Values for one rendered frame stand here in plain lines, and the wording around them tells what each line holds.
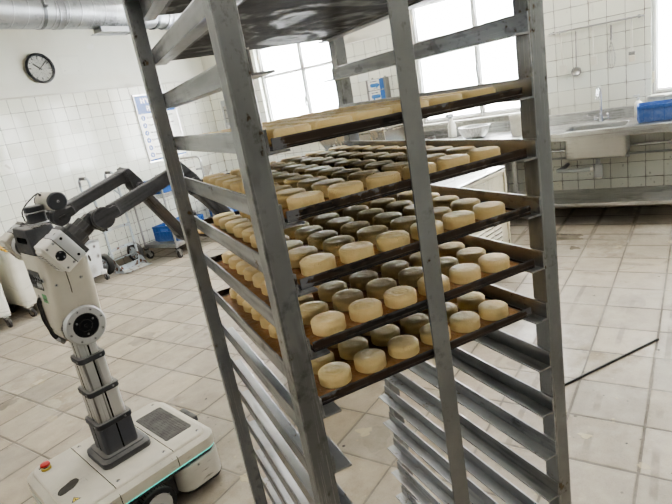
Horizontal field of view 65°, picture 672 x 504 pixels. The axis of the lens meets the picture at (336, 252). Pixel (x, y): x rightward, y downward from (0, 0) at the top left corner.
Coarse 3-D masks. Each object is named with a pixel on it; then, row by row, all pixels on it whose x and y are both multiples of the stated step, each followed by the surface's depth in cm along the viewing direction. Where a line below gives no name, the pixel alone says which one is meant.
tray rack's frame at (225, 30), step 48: (528, 0) 74; (240, 48) 58; (528, 48) 76; (240, 96) 59; (240, 144) 60; (528, 192) 84; (432, 240) 75; (288, 288) 66; (432, 288) 77; (288, 336) 67; (432, 336) 78; (288, 384) 71
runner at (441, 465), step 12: (396, 420) 155; (396, 432) 152; (408, 432) 150; (408, 444) 146; (420, 444) 145; (420, 456) 141; (432, 456) 140; (444, 468) 135; (468, 480) 126; (480, 492) 123
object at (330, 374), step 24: (240, 312) 114; (456, 312) 91; (480, 312) 91; (504, 312) 89; (264, 336) 100; (360, 336) 93; (384, 336) 87; (408, 336) 85; (456, 336) 87; (312, 360) 83; (336, 360) 86; (360, 360) 80; (384, 360) 81; (336, 384) 77
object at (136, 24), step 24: (144, 24) 108; (144, 48) 109; (144, 72) 110; (168, 120) 113; (168, 144) 114; (168, 168) 115; (192, 216) 119; (192, 240) 120; (192, 264) 122; (216, 312) 126; (216, 336) 127; (240, 408) 133; (240, 432) 134
